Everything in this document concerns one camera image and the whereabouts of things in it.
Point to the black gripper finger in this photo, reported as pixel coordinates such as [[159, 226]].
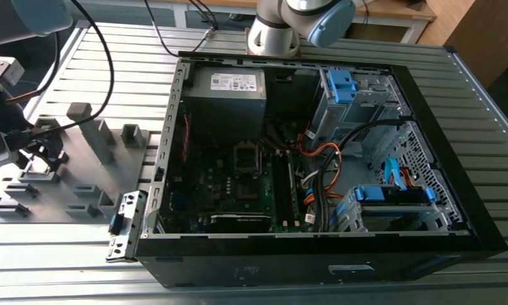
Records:
[[59, 157], [29, 159]]

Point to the silver CPU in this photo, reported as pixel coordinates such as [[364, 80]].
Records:
[[38, 166]]

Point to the metal locking lever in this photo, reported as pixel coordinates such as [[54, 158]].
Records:
[[261, 160]]

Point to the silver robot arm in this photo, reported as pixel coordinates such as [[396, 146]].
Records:
[[275, 35]]

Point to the CPU socket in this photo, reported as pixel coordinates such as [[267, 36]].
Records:
[[249, 190]]

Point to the grey parts rack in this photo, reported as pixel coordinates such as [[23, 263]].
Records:
[[67, 178]]

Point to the grey power supply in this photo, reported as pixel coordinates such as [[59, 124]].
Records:
[[201, 82]]

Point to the black graphics card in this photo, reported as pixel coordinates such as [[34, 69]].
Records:
[[237, 222]]

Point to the white power supply label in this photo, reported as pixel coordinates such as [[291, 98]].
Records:
[[237, 83]]

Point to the green motherboard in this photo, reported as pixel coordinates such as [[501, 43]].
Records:
[[269, 209]]

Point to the black PC case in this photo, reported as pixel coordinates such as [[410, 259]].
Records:
[[279, 267]]

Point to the blue disk bay latch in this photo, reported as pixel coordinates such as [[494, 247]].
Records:
[[341, 92]]

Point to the tall silver disk bay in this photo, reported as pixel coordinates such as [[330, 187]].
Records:
[[365, 108]]

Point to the hard disk in blue carrier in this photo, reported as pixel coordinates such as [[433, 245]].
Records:
[[370, 193]]

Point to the low silver disk bay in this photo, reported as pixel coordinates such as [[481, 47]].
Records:
[[438, 219]]

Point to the wooden desk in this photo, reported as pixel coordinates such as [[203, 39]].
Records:
[[398, 12]]

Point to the wooden cabinet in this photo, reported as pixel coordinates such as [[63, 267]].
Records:
[[492, 31]]

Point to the silver card bracket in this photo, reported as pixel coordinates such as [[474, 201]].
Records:
[[133, 209]]

